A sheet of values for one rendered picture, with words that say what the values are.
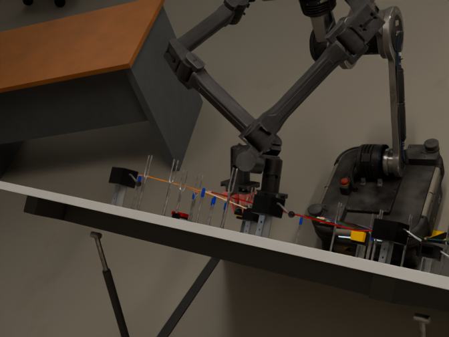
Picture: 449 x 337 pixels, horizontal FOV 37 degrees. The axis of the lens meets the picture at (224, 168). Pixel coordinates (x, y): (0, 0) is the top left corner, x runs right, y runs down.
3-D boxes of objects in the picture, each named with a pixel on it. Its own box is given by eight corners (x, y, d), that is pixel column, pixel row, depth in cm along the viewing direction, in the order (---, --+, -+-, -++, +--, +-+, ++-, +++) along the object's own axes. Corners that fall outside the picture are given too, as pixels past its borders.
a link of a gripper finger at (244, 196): (244, 219, 195) (244, 188, 193) (224, 215, 199) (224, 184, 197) (257, 214, 201) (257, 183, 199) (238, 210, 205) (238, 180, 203)
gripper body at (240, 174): (248, 192, 193) (248, 167, 191) (219, 188, 199) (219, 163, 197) (260, 188, 198) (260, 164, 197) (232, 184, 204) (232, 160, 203)
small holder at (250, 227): (258, 239, 163) (264, 210, 163) (235, 234, 170) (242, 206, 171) (272, 242, 165) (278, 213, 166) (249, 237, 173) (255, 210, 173)
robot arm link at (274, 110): (365, 45, 195) (339, 19, 192) (371, 47, 189) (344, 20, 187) (262, 153, 201) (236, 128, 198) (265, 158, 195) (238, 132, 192)
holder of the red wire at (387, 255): (414, 273, 148) (423, 225, 149) (365, 263, 158) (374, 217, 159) (426, 276, 151) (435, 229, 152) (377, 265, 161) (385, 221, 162)
